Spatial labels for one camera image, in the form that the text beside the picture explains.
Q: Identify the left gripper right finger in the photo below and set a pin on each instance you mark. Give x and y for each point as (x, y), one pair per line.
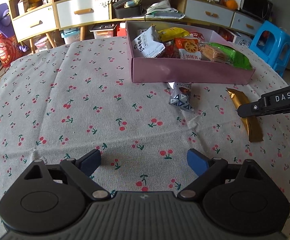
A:
(209, 173)

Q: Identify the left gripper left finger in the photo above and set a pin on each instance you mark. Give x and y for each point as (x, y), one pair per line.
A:
(78, 172)

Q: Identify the gold bar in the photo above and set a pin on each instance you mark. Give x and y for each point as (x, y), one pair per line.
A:
(251, 123)

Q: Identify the clear cracker pack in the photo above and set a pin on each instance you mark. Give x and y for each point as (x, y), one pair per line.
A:
(213, 54)

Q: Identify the orange biscuit packet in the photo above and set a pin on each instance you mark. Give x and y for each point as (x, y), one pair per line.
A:
(188, 48)

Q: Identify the yellow snack bag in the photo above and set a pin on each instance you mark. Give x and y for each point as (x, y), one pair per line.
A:
(169, 34)

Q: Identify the white snack bag black text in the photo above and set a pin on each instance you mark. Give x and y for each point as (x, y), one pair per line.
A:
(147, 44)

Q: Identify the blue plastic stool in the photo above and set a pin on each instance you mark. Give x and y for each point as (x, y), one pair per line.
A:
(272, 45)

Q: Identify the green snack bag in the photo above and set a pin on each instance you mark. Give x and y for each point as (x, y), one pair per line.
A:
(236, 58)

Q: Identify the cherry print cloth mat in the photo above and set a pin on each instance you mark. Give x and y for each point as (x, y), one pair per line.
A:
(64, 102)

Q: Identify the white printed box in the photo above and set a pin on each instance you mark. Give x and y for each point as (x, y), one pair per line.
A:
(235, 37)

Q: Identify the blue white small snack packet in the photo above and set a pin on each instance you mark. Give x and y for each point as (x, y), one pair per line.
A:
(180, 95)

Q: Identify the orange fruit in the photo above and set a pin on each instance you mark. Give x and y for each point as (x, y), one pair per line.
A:
(232, 4)

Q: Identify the red crumpled snack packet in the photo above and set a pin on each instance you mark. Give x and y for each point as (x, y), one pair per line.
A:
(170, 51)

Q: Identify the pink cardboard box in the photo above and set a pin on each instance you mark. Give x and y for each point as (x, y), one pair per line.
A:
(146, 70)

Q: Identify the red storage box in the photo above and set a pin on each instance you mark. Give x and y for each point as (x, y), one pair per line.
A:
(121, 30)

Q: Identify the stack of papers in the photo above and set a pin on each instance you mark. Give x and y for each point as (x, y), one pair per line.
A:
(163, 10)

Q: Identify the wooden tv cabinet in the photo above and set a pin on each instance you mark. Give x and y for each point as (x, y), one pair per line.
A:
(78, 13)

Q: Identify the purple fan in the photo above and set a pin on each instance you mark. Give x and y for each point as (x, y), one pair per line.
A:
(6, 27)

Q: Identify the black lidded box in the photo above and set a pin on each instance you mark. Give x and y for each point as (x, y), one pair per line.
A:
(128, 8)

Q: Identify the wooden shelf unit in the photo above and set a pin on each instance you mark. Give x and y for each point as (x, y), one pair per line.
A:
(33, 18)

